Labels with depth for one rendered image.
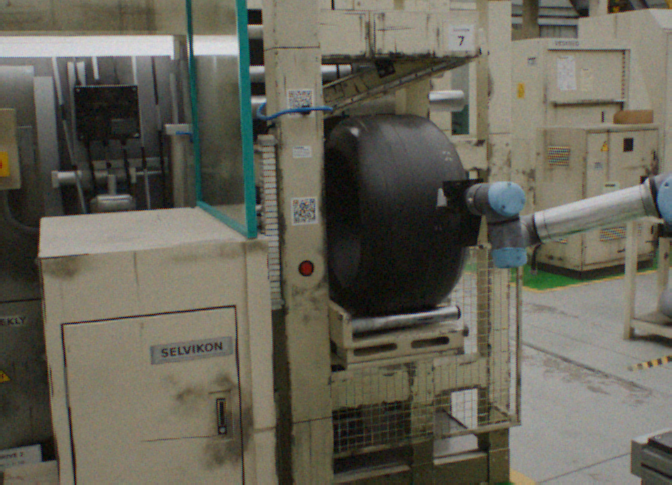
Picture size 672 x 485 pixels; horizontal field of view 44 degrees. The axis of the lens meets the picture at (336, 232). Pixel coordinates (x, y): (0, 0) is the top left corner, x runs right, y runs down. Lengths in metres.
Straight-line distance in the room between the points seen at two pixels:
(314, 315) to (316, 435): 0.35
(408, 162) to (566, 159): 4.92
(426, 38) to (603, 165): 4.56
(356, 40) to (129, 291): 1.33
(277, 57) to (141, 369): 1.01
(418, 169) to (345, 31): 0.58
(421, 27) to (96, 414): 1.62
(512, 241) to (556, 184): 5.29
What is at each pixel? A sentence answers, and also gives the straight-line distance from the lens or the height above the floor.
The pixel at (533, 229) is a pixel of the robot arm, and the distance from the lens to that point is 1.98.
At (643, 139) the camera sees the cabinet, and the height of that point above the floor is 1.12.
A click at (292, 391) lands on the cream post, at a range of 2.35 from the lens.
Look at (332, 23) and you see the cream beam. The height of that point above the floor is 1.74.
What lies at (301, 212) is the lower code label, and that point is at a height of 1.22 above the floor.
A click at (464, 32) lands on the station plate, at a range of 2.72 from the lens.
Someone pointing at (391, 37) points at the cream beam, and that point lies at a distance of 2.61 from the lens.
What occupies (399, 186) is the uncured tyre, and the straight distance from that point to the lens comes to 2.14.
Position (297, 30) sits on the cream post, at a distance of 2.24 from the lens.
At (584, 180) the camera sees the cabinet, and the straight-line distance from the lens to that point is 6.95.
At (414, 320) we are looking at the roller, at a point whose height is 0.90.
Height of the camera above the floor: 1.51
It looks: 9 degrees down
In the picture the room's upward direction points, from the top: 2 degrees counter-clockwise
